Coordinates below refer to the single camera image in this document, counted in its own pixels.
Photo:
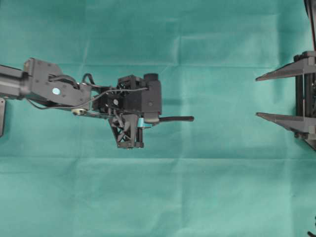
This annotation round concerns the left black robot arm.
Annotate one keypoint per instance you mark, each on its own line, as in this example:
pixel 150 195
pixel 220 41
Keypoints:
pixel 45 86

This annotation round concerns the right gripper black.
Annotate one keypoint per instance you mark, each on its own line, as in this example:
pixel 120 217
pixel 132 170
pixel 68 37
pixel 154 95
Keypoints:
pixel 304 124

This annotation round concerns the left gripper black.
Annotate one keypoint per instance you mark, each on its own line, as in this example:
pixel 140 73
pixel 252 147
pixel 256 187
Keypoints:
pixel 124 98

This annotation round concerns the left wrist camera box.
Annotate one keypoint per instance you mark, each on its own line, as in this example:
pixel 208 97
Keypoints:
pixel 151 99

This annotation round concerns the green table cloth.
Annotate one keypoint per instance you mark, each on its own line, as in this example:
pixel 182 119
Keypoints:
pixel 229 173

